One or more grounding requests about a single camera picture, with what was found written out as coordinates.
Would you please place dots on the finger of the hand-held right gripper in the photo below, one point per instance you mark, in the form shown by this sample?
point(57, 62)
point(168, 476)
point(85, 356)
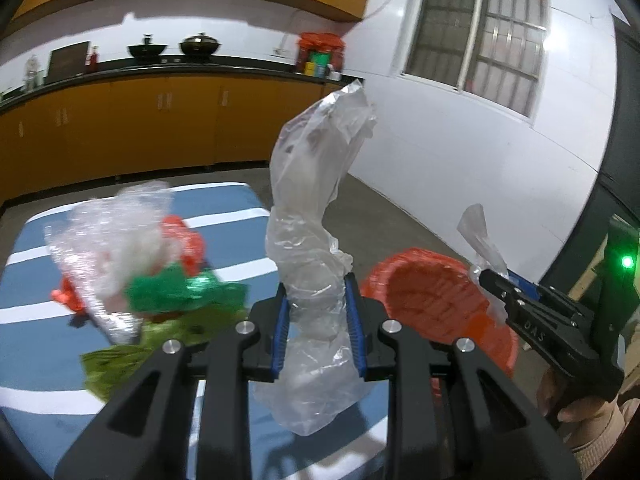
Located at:
point(500, 287)
point(520, 280)

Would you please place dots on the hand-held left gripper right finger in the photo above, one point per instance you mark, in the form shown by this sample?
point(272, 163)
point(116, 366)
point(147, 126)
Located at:
point(355, 330)

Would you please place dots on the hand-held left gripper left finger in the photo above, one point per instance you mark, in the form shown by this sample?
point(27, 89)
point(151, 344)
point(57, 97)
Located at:
point(279, 335)

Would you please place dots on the small clear plastic wrapper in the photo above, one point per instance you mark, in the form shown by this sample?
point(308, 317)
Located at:
point(480, 240)

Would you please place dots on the red plastic bin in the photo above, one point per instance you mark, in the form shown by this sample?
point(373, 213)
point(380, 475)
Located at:
point(430, 300)

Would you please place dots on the dark green plastic bag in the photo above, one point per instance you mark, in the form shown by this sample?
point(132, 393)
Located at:
point(160, 292)

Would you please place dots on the red plastic bag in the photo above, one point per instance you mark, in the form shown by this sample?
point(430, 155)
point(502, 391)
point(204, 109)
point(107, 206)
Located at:
point(187, 247)

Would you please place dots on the large clear plastic bag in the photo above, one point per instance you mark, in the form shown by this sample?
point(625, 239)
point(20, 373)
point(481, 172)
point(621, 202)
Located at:
point(305, 185)

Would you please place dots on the light green plastic bag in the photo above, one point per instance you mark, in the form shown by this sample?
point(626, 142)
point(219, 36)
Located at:
point(115, 365)

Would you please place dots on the bubble wrap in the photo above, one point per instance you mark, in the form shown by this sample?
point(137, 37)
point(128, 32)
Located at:
point(100, 240)

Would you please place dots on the person's right forearm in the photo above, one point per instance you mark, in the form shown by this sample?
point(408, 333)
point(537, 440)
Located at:
point(605, 440)

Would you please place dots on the person's right hand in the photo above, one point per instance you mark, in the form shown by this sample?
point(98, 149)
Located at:
point(575, 410)

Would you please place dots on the orange lower kitchen cabinets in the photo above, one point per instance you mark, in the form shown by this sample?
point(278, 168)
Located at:
point(150, 125)

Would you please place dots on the barred window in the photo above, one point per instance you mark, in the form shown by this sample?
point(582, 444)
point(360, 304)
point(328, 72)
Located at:
point(475, 35)

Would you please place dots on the small white cup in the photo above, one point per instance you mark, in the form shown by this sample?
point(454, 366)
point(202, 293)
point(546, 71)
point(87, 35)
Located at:
point(334, 76)

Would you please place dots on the green and blue box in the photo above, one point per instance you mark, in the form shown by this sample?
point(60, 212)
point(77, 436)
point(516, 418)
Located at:
point(317, 65)

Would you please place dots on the black kitchen countertop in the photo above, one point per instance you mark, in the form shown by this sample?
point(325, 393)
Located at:
point(200, 67)

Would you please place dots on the red bag on counter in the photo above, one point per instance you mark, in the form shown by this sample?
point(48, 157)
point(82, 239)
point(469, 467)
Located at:
point(320, 41)

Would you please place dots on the black wok with lid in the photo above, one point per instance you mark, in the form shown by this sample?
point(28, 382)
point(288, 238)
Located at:
point(200, 46)

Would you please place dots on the red bottle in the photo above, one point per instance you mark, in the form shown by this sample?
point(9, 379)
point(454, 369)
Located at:
point(92, 60)

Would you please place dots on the dark brown cutting board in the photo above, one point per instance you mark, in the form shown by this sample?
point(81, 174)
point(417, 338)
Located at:
point(69, 60)

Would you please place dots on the glass jar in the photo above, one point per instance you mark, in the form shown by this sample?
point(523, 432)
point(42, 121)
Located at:
point(32, 75)

